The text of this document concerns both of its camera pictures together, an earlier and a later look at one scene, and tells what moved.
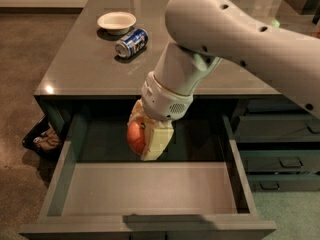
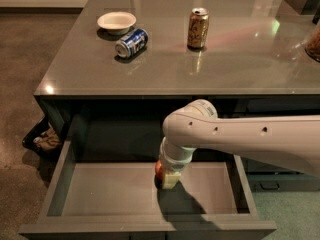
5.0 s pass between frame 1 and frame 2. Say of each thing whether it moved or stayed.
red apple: moved
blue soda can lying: stayed
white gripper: moved
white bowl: stayed
